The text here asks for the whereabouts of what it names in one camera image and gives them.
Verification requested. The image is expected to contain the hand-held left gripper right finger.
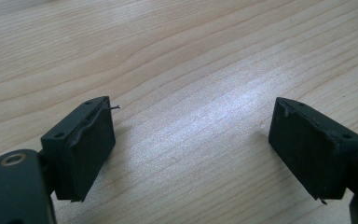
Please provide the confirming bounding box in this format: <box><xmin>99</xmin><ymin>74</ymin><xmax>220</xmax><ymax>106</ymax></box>
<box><xmin>268</xmin><ymin>96</ymin><xmax>358</xmax><ymax>205</ymax></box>

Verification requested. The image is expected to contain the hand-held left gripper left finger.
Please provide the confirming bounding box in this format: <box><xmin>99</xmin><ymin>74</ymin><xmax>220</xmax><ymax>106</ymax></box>
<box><xmin>39</xmin><ymin>95</ymin><xmax>121</xmax><ymax>203</ymax></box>

